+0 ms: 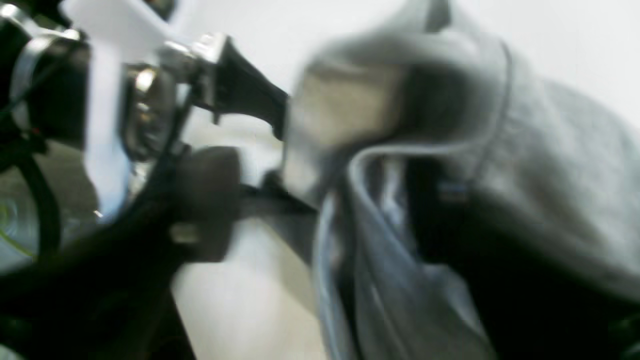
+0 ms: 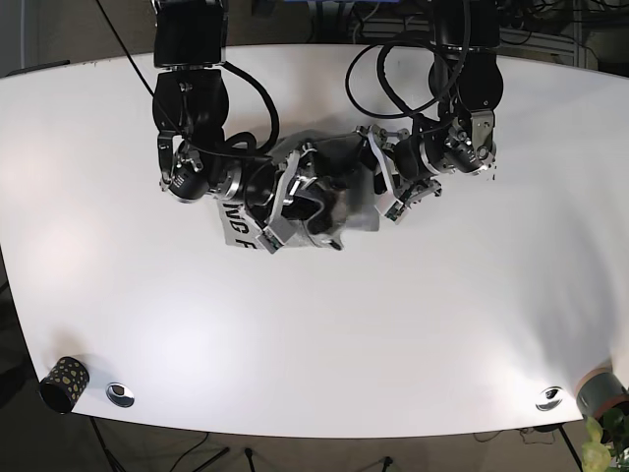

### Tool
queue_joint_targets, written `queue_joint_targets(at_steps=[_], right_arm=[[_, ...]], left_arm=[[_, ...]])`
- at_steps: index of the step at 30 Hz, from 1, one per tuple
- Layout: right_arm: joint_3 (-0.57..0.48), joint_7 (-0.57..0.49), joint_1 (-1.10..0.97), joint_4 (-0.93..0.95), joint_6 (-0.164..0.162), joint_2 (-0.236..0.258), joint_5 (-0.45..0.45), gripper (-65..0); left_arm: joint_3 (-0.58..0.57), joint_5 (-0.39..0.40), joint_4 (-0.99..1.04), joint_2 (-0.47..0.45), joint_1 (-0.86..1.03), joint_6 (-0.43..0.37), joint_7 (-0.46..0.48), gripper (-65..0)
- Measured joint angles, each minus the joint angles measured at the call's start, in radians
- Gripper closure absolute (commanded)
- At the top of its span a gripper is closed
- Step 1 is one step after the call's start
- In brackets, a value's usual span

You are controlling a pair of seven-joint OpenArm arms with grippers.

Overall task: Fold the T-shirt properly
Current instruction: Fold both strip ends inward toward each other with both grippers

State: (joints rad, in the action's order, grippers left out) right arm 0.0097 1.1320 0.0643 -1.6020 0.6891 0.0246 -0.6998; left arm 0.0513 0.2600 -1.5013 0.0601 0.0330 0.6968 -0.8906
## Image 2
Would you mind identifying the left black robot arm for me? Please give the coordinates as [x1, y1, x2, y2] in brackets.
[345, 1, 504, 224]

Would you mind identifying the grey plant pot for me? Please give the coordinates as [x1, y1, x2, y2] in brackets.
[576, 368, 628, 420]

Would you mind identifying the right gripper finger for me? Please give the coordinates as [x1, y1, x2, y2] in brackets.
[287, 181, 335, 223]

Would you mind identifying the black gold-dotted cup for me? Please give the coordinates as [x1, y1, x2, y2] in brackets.
[38, 356, 90, 414]

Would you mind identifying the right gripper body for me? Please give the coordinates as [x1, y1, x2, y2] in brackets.
[251, 143, 320, 254]

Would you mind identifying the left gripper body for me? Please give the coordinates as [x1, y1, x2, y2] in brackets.
[356, 125, 442, 224]

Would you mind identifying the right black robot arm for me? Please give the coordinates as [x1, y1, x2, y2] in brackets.
[152, 1, 342, 253]

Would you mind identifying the heather grey T-shirt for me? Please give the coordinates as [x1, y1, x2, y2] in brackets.
[207, 125, 387, 253]

